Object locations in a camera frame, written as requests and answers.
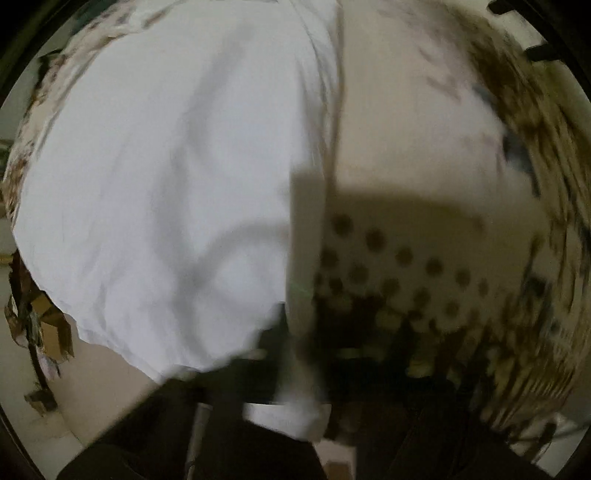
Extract white small garment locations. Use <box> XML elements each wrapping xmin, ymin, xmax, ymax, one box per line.
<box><xmin>12</xmin><ymin>0</ymin><xmax>346</xmax><ymax>441</ymax></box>

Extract floral bed blanket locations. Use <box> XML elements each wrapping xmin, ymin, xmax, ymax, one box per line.
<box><xmin>0</xmin><ymin>0</ymin><xmax>588</xmax><ymax>448</ymax></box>

